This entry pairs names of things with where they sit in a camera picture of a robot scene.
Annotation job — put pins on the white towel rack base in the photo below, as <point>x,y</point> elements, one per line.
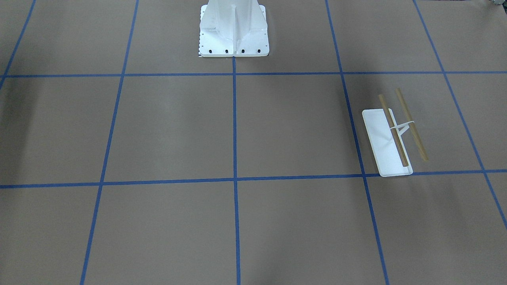
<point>386,154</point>

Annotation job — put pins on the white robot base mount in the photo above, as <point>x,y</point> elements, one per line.
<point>233,28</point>

